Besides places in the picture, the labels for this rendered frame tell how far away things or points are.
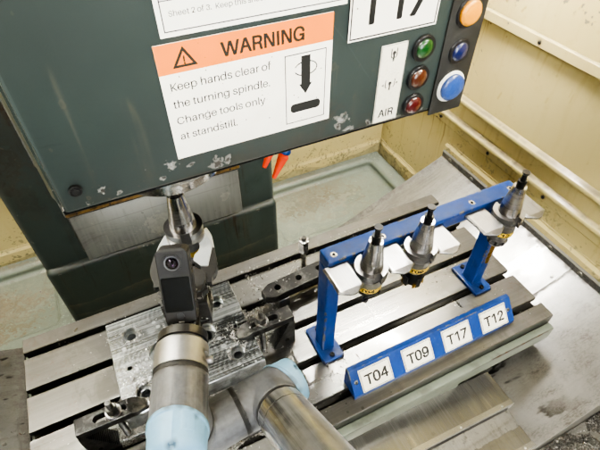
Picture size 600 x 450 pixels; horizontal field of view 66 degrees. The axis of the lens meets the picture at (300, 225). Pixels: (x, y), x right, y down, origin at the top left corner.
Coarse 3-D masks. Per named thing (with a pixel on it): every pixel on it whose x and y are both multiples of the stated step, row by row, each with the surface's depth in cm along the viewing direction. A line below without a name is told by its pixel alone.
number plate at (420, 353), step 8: (416, 344) 103; (424, 344) 104; (408, 352) 103; (416, 352) 103; (424, 352) 104; (432, 352) 105; (408, 360) 103; (416, 360) 104; (424, 360) 104; (408, 368) 103
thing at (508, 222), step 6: (498, 204) 96; (492, 210) 96; (522, 210) 95; (498, 216) 93; (522, 216) 93; (504, 222) 93; (510, 222) 93; (516, 222) 94; (504, 228) 94; (510, 228) 94
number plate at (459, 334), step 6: (456, 324) 107; (462, 324) 107; (468, 324) 108; (444, 330) 106; (450, 330) 106; (456, 330) 107; (462, 330) 107; (468, 330) 108; (444, 336) 106; (450, 336) 106; (456, 336) 107; (462, 336) 107; (468, 336) 108; (444, 342) 106; (450, 342) 106; (456, 342) 107; (462, 342) 108; (450, 348) 106
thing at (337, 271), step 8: (336, 264) 86; (344, 264) 86; (328, 272) 85; (336, 272) 85; (344, 272) 85; (352, 272) 85; (336, 280) 83; (344, 280) 83; (352, 280) 83; (360, 280) 83; (336, 288) 82; (344, 288) 82; (352, 288) 82; (360, 288) 82
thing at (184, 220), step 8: (168, 200) 71; (176, 200) 70; (184, 200) 72; (168, 208) 72; (176, 208) 71; (184, 208) 72; (168, 216) 73; (176, 216) 72; (184, 216) 73; (192, 216) 74; (176, 224) 73; (184, 224) 73; (192, 224) 74; (176, 232) 74; (184, 232) 74
